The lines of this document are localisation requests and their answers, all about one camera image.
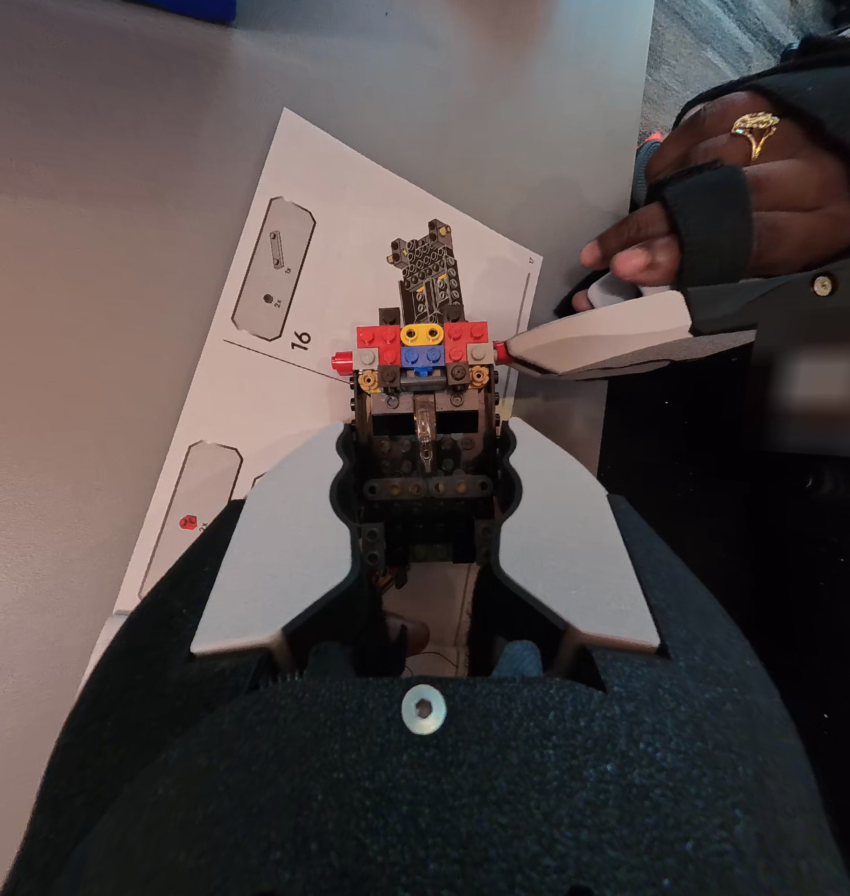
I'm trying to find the white lego instruction booklet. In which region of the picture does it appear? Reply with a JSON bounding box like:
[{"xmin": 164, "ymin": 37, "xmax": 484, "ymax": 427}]
[{"xmin": 82, "ymin": 106, "xmax": 543, "ymax": 690}]

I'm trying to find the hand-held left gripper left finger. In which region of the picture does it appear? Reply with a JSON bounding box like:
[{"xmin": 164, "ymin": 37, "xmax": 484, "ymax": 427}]
[{"xmin": 189, "ymin": 420, "xmax": 366, "ymax": 669}]

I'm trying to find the grey red shoe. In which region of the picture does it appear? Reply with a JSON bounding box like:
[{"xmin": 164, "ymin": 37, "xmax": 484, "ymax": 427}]
[{"xmin": 633, "ymin": 132, "xmax": 669, "ymax": 212}]

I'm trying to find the person's right hand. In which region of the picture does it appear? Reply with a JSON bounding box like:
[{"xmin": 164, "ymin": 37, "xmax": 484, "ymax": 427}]
[{"xmin": 572, "ymin": 91, "xmax": 850, "ymax": 312}]

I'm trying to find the person's left hand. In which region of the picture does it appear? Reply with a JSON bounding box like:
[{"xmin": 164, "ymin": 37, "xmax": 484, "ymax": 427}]
[{"xmin": 385, "ymin": 615, "xmax": 430, "ymax": 656}]

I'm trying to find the blue box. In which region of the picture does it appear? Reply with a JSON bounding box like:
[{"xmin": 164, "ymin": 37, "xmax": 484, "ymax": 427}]
[{"xmin": 138, "ymin": 0, "xmax": 238, "ymax": 26}]

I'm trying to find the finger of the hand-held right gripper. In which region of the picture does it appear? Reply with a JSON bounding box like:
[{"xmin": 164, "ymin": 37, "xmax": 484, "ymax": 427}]
[
  {"xmin": 507, "ymin": 290, "xmax": 694, "ymax": 377},
  {"xmin": 556, "ymin": 329, "xmax": 756, "ymax": 383}
]

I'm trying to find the black and red lego model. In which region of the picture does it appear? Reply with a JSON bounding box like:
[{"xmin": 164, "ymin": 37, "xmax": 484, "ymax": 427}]
[{"xmin": 330, "ymin": 304, "xmax": 515, "ymax": 592}]

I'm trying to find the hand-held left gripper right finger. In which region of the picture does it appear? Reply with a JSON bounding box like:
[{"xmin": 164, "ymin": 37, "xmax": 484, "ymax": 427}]
[{"xmin": 491, "ymin": 416, "xmax": 662, "ymax": 666}]

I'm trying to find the gold ring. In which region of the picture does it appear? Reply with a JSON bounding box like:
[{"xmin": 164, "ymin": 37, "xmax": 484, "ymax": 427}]
[{"xmin": 731, "ymin": 111, "xmax": 780, "ymax": 163}]

